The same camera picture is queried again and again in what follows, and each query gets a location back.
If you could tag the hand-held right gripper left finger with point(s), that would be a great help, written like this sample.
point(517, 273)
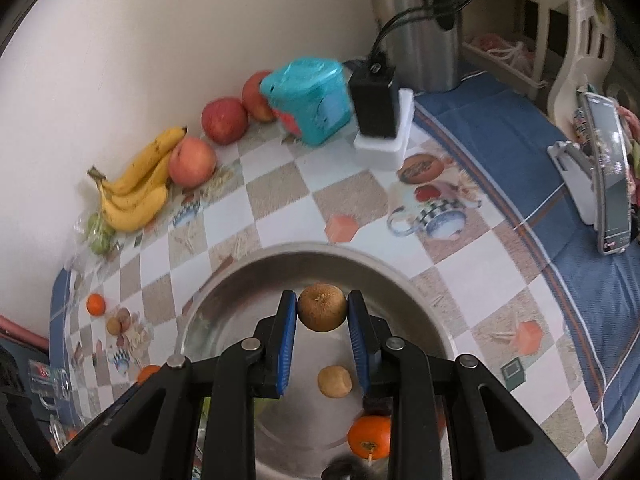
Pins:
point(286, 340)

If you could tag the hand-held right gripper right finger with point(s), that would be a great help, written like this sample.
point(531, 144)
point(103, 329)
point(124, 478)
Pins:
point(357, 340)

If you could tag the brown kiwi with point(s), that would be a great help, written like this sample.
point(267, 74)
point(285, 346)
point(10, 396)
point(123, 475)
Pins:
point(114, 325)
point(334, 381)
point(322, 307)

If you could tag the steel basin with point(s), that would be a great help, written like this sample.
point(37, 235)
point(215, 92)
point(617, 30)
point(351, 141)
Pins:
point(310, 270)

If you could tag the orange mandarin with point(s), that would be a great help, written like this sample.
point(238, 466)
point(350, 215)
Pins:
point(147, 373)
point(95, 304)
point(367, 437)

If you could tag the bunch of green fruits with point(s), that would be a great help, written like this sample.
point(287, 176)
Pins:
point(99, 234)

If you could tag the checkered printed tablecloth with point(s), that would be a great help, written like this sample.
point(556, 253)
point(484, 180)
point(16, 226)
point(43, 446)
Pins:
point(500, 285)

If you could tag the white foam box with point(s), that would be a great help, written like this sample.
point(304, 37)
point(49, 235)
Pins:
point(385, 155)

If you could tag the yellow banana bunch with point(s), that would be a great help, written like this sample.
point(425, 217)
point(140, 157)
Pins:
point(135, 210)

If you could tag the clear plastic fruit wrapper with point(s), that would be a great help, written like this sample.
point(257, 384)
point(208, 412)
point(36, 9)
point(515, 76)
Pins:
point(80, 240)

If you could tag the black power adapter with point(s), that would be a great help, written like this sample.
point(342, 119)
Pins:
point(375, 105)

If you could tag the teal plastic box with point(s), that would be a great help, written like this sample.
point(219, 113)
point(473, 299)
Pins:
point(310, 100)

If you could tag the clear glass mug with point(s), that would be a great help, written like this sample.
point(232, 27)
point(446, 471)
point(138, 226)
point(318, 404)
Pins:
point(47, 377)

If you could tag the pink roll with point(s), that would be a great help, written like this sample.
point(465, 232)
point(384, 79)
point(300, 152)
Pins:
point(20, 332)

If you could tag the white phone stand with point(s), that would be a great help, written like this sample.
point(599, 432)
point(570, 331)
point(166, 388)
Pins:
point(575, 175)

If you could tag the steel thermos jug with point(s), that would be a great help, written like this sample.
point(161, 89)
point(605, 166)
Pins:
point(420, 55)

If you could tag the smartphone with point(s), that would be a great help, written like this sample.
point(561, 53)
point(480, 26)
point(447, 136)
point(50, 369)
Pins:
point(612, 175)

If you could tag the white plastic chair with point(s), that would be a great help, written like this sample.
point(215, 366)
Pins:
point(575, 75)

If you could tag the colourful cloth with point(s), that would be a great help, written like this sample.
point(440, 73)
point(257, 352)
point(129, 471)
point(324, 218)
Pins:
point(632, 135)

